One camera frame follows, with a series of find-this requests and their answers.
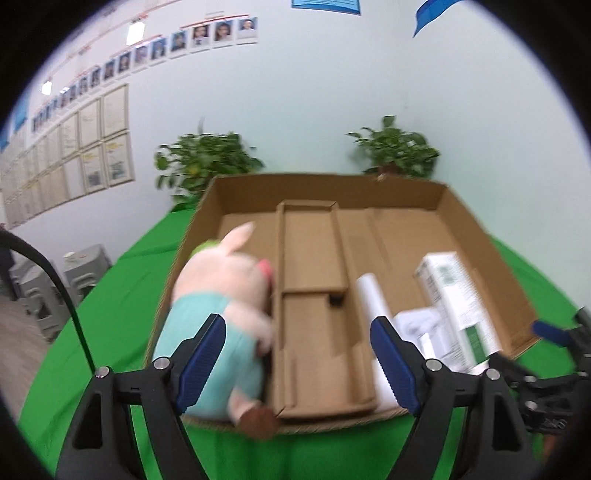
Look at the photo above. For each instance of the bushy green potted plant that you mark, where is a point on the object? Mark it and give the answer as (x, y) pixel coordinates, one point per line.
(207, 157)

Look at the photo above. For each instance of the white plastic packet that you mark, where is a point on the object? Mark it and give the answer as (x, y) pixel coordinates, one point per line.
(415, 325)

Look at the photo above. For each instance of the row of portrait photos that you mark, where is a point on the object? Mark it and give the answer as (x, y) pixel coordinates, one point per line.
(157, 48)

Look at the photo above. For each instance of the white paper roll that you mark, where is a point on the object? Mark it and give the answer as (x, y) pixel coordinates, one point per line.
(369, 295)

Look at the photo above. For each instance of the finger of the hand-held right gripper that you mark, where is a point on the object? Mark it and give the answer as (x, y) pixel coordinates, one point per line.
(549, 332)
(549, 397)

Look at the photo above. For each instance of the large cardboard box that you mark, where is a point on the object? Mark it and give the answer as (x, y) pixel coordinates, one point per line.
(406, 221)

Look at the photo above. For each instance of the cardboard insert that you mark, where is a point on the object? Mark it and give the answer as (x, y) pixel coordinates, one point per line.
(314, 249)

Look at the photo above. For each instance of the white box with green label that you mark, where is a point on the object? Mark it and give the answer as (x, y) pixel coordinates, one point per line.
(452, 295)

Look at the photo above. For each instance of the grey plastic stool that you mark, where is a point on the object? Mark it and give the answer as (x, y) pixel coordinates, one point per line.
(41, 304)
(87, 272)

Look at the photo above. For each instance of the wall of framed certificates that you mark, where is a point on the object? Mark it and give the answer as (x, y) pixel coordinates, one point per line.
(83, 152)

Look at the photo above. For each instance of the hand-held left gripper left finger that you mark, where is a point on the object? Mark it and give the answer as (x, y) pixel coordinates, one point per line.
(203, 360)

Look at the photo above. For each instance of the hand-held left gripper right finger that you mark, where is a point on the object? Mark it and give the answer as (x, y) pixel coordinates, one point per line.
(392, 364)

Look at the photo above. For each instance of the small green potted plant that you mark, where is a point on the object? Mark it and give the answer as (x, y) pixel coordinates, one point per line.
(397, 147)

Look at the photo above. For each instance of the pink plush pig toy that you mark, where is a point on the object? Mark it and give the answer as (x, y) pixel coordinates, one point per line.
(217, 277)

